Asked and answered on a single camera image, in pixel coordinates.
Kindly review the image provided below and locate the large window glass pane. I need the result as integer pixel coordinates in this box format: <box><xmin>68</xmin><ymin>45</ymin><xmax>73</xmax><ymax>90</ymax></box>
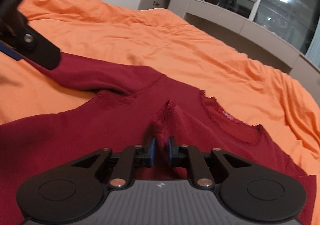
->
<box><xmin>254</xmin><ymin>0</ymin><xmax>319</xmax><ymax>54</ymax></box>

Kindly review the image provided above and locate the right light blue curtain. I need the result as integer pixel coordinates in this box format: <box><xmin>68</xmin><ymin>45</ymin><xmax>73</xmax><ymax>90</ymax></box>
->
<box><xmin>306</xmin><ymin>31</ymin><xmax>320</xmax><ymax>67</ymax></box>

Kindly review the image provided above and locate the orange bed duvet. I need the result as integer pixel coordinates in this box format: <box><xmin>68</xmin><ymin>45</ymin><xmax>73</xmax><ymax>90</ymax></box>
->
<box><xmin>0</xmin><ymin>0</ymin><xmax>320</xmax><ymax>173</ymax></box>

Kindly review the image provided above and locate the dark red long-sleeve sweater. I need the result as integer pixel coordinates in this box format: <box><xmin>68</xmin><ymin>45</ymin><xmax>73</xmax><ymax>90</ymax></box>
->
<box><xmin>1</xmin><ymin>54</ymin><xmax>317</xmax><ymax>224</ymax></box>

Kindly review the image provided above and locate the grey built-in wardrobe unit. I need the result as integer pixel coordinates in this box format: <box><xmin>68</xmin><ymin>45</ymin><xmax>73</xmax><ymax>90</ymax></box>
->
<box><xmin>137</xmin><ymin>0</ymin><xmax>320</xmax><ymax>78</ymax></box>

